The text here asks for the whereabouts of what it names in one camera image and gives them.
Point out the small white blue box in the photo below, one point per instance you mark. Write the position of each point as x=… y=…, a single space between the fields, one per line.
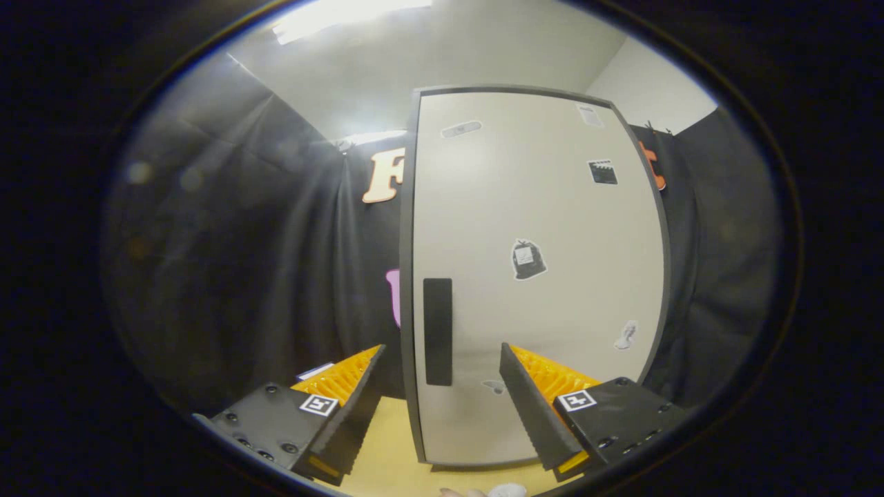
x=315 y=371

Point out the beige shoe cabinet door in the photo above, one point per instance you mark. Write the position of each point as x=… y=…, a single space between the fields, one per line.
x=552 y=228

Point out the black backdrop cloth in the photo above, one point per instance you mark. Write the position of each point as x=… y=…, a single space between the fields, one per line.
x=242 y=241

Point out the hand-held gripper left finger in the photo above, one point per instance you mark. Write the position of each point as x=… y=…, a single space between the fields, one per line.
x=349 y=421

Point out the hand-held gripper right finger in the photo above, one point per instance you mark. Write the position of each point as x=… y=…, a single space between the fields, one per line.
x=528 y=407

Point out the white pink shoe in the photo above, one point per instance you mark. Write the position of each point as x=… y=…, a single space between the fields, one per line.
x=507 y=491

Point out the black cloth clip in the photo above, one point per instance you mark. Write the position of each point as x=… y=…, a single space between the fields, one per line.
x=657 y=128

